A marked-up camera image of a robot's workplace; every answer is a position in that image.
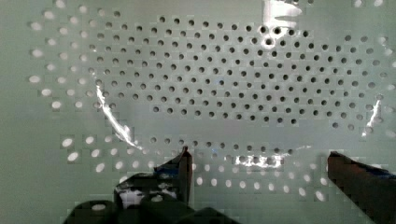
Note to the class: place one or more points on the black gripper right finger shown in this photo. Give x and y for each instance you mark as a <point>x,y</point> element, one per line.
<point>372,189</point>

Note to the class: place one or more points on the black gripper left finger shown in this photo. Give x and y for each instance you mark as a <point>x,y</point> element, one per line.
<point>172,178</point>

